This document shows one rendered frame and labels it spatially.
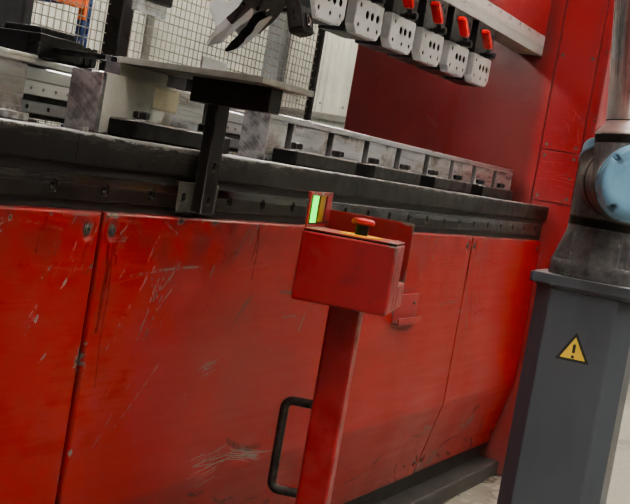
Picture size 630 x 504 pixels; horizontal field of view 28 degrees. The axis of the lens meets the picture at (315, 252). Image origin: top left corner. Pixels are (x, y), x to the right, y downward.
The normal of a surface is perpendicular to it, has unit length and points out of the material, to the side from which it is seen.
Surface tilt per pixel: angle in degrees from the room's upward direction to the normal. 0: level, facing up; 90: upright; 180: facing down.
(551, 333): 90
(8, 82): 90
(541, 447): 90
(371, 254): 90
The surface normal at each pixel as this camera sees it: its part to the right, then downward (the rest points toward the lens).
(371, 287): -0.19, 0.04
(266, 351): 0.89, 0.18
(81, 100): -0.43, -0.01
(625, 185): -0.04, 0.19
